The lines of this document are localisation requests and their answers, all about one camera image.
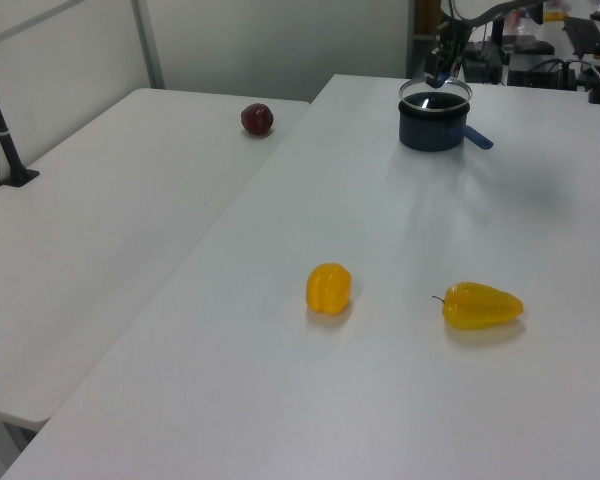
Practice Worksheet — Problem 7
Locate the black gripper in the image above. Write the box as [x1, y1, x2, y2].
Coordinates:
[425, 18, 465, 90]

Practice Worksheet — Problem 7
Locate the glass lid with blue knob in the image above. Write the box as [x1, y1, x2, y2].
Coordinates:
[398, 74, 474, 112]

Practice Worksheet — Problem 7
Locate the black equipment case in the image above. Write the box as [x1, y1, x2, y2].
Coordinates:
[462, 41, 504, 85]

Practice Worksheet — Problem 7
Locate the dark blue saucepan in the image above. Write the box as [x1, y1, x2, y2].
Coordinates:
[398, 92, 495, 153]

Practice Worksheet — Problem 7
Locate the black electronics box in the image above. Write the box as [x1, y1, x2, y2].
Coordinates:
[507, 57, 581, 92]

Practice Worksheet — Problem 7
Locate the black keyboard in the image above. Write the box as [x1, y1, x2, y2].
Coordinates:
[562, 15, 600, 57]

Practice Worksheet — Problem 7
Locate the dark red apple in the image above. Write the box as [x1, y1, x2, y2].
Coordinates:
[239, 102, 275, 137]

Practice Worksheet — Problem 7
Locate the long yellow pepper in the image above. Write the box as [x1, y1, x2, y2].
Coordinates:
[432, 281, 526, 332]

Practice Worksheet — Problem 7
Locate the short yellow bell pepper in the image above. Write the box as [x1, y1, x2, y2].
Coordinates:
[305, 262, 354, 317]

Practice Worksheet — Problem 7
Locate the black pole stand with white band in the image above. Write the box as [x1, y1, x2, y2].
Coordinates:
[0, 49, 41, 189]

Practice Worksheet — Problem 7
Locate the grey metal partition post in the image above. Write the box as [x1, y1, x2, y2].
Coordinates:
[131, 0, 165, 90]

